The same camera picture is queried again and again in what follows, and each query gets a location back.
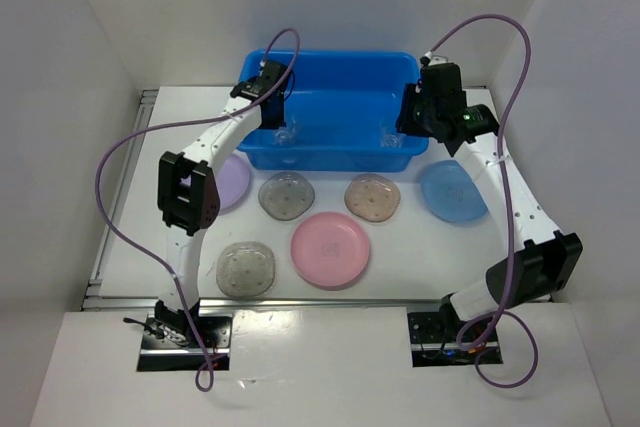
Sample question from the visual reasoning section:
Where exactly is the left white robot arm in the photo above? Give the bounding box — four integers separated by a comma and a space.
154, 60, 292, 347

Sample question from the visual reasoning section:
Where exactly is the purple plastic plate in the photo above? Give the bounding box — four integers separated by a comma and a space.
216, 154, 251, 211

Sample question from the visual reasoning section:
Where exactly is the blue plastic bin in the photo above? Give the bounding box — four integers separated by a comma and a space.
238, 50, 429, 173

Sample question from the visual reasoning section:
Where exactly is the grey translucent plate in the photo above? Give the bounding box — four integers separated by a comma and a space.
258, 172, 315, 221

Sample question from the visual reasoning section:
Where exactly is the aluminium rail frame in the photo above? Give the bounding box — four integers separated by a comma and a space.
80, 88, 552, 310

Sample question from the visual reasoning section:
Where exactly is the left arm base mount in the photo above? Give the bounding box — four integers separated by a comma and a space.
137, 314, 232, 372

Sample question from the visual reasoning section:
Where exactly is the clear textured plate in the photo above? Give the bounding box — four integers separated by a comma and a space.
216, 241, 276, 298

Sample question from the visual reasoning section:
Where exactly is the pink plastic plate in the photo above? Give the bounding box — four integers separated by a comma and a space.
290, 212, 371, 290

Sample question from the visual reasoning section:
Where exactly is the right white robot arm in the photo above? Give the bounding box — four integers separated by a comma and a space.
396, 57, 583, 351

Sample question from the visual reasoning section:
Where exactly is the clear plastic cup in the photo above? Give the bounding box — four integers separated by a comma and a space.
380, 121, 406, 149
273, 117, 301, 147

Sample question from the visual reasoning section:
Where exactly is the brown translucent plate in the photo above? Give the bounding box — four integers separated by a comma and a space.
344, 174, 401, 223

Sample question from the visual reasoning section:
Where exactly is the blue plastic plate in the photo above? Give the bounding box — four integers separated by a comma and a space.
419, 160, 488, 224

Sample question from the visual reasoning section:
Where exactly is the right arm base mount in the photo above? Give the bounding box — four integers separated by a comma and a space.
407, 311, 503, 368

